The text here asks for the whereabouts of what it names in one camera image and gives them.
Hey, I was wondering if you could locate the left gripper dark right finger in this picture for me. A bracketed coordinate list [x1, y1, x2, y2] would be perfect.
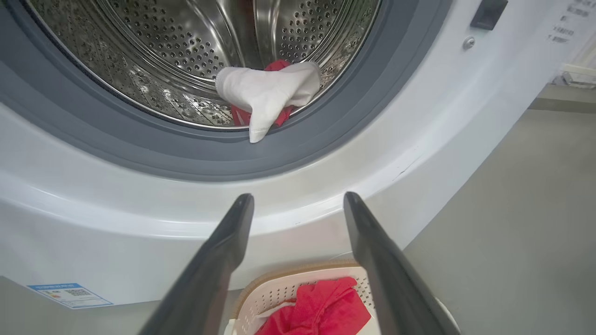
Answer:
[343, 191, 461, 335]

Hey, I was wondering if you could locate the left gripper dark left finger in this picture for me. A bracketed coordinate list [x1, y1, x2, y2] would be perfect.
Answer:
[140, 193, 255, 335]

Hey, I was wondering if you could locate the red cloth garment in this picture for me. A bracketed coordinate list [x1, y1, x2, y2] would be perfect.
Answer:
[230, 59, 298, 127]
[255, 277, 372, 335]

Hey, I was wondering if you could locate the white cloth garment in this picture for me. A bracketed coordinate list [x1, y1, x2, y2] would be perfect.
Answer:
[215, 62, 322, 144]

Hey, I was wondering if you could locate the cream perforated laundry basket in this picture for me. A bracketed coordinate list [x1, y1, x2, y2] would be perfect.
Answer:
[225, 261, 461, 335]

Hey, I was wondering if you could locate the white front-load washing machine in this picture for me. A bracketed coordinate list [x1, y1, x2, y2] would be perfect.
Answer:
[0, 0, 596, 308]

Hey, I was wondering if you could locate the grey rubber door gasket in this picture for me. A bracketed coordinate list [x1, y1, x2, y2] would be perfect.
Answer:
[0, 0, 453, 182]

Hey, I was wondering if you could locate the blue white energy label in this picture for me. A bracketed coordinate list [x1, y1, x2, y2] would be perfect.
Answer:
[27, 282, 114, 310]

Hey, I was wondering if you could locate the perforated steel washer drum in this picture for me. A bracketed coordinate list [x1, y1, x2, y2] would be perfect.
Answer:
[23, 0, 382, 131]

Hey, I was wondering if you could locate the white background object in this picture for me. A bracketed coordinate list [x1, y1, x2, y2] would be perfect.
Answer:
[552, 42, 596, 90]

